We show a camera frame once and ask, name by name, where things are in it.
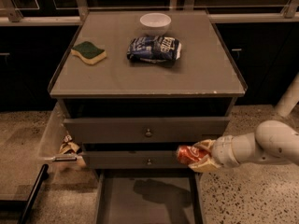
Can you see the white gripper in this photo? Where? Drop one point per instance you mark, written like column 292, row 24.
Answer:
column 222, row 152

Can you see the red coke can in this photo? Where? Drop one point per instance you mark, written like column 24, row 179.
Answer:
column 189, row 154

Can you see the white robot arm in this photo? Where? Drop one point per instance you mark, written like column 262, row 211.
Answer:
column 272, row 142

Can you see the middle grey drawer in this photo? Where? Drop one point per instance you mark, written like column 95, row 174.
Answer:
column 132, row 160

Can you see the grey drawer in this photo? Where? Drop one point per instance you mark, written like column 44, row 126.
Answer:
column 145, row 130
column 132, row 160
column 149, row 196

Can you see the bottom grey drawer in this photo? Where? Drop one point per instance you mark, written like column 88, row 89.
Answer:
column 149, row 196

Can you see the grey drawer cabinet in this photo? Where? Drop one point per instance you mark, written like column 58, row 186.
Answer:
column 202, row 82

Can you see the top grey drawer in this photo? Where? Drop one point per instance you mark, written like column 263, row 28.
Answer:
column 145, row 130

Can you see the blue chip bag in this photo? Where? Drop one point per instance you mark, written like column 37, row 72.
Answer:
column 154, row 49

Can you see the crumpled snack wrapper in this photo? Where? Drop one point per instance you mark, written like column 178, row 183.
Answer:
column 68, row 146

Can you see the white bowl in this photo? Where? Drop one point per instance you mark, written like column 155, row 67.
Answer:
column 155, row 23

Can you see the clear plastic bin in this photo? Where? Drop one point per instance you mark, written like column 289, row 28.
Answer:
column 51, row 141

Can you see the green yellow sponge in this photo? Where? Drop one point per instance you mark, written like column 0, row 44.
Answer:
column 88, row 53

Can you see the black bar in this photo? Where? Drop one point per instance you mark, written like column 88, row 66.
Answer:
column 28, row 204

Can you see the metal window rail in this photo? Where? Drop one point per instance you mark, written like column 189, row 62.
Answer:
column 52, row 12

